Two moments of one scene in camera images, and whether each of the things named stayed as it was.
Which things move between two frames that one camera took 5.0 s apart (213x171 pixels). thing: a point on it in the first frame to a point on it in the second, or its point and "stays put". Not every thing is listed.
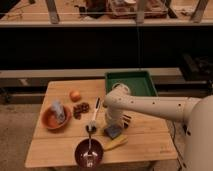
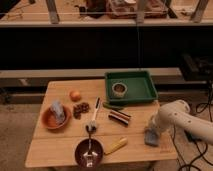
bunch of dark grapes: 81,108 stays put
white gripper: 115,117 to 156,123
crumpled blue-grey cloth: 59,110 stays put
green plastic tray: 140,83 stays put
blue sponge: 113,131 to 151,137
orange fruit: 75,96 stays put
